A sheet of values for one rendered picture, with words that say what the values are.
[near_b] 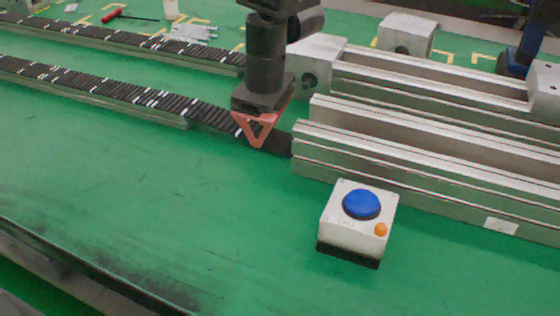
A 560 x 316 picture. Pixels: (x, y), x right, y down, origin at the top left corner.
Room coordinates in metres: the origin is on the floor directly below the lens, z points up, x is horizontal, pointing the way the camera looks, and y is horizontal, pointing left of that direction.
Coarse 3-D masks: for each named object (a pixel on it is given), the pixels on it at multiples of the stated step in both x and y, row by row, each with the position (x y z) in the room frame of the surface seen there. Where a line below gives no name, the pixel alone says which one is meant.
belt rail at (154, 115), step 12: (0, 72) 0.75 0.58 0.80; (24, 84) 0.72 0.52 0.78; (36, 84) 0.71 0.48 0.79; (48, 84) 0.69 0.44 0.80; (72, 96) 0.67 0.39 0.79; (84, 96) 0.66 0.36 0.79; (96, 96) 0.64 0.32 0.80; (108, 108) 0.63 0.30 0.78; (120, 108) 0.62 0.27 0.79; (132, 108) 0.62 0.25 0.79; (144, 108) 0.60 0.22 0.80; (156, 120) 0.59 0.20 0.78; (168, 120) 0.58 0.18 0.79; (180, 120) 0.57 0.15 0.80; (192, 120) 0.59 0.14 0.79
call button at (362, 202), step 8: (352, 192) 0.35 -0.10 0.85; (360, 192) 0.35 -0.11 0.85; (368, 192) 0.35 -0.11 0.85; (352, 200) 0.34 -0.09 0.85; (360, 200) 0.34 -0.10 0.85; (368, 200) 0.34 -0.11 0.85; (376, 200) 0.34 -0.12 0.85; (352, 208) 0.33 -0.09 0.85; (360, 208) 0.32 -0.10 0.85; (368, 208) 0.32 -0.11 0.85; (376, 208) 0.33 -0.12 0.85; (360, 216) 0.32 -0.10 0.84
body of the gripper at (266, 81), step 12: (252, 60) 0.52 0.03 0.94; (264, 60) 0.51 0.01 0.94; (276, 60) 0.51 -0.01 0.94; (252, 72) 0.51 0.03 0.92; (264, 72) 0.51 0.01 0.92; (276, 72) 0.51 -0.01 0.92; (288, 72) 0.58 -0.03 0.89; (240, 84) 0.53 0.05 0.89; (252, 84) 0.51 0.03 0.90; (264, 84) 0.51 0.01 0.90; (276, 84) 0.51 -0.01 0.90; (288, 84) 0.54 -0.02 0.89; (240, 96) 0.50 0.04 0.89; (252, 96) 0.50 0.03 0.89; (264, 96) 0.50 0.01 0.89; (276, 96) 0.50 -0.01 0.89; (264, 108) 0.48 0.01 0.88
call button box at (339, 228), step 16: (336, 192) 0.36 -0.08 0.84; (384, 192) 0.36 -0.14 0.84; (336, 208) 0.34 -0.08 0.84; (384, 208) 0.34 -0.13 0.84; (320, 224) 0.32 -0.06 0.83; (336, 224) 0.31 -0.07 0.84; (352, 224) 0.31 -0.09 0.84; (368, 224) 0.31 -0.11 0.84; (320, 240) 0.32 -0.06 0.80; (336, 240) 0.31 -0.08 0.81; (352, 240) 0.30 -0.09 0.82; (368, 240) 0.29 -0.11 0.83; (384, 240) 0.29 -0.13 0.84; (336, 256) 0.31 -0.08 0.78; (352, 256) 0.30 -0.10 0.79; (368, 256) 0.29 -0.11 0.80
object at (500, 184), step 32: (320, 96) 0.54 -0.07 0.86; (320, 128) 0.46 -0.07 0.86; (352, 128) 0.50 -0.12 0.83; (384, 128) 0.48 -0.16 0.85; (416, 128) 0.46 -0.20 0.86; (448, 128) 0.46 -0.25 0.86; (320, 160) 0.44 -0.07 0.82; (352, 160) 0.43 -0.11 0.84; (384, 160) 0.41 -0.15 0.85; (416, 160) 0.39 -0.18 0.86; (448, 160) 0.39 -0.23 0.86; (480, 160) 0.43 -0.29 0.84; (512, 160) 0.41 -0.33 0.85; (544, 160) 0.40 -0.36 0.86; (416, 192) 0.39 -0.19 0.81; (448, 192) 0.37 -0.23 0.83; (480, 192) 0.36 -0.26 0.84; (512, 192) 0.34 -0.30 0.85; (544, 192) 0.33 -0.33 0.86; (480, 224) 0.35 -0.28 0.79; (512, 224) 0.34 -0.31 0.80; (544, 224) 0.33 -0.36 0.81
